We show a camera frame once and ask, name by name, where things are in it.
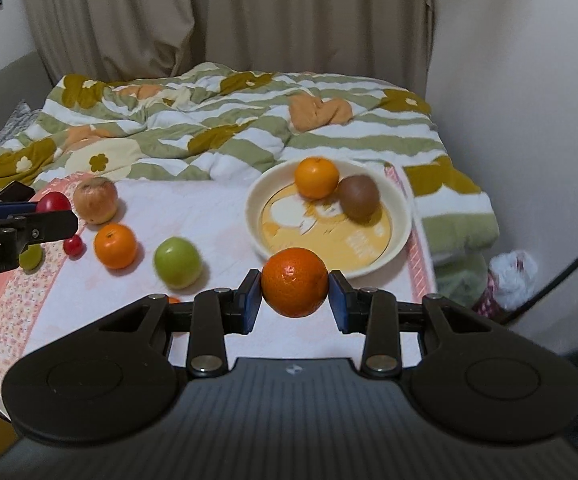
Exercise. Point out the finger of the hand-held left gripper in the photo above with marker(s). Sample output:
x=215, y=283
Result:
x=44, y=227
x=14, y=208

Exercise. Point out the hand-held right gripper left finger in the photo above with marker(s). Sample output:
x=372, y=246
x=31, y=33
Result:
x=251, y=305

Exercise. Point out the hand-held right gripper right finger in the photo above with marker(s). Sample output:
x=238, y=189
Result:
x=339, y=305

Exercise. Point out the green apple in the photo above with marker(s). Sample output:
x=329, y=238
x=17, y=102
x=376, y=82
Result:
x=31, y=258
x=178, y=262

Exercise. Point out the small red cherry tomato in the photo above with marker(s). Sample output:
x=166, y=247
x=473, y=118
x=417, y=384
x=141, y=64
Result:
x=74, y=246

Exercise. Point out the orange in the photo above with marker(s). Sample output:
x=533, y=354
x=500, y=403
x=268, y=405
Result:
x=115, y=246
x=316, y=177
x=294, y=282

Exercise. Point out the reddish brown apple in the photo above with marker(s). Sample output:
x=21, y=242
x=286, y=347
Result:
x=96, y=200

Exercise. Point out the cream bowl with yellow print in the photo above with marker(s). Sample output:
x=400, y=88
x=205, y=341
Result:
x=274, y=200

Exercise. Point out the grey patterned cloth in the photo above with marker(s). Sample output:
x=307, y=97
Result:
x=14, y=122

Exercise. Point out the brown kiwi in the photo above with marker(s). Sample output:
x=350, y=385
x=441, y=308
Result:
x=360, y=197

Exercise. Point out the white plastic bag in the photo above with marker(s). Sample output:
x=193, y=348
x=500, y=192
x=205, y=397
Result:
x=516, y=275

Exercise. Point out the green striped floral blanket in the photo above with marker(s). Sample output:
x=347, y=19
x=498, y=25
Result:
x=269, y=125

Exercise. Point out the beige curtain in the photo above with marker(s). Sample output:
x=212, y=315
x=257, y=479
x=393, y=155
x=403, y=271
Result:
x=269, y=10

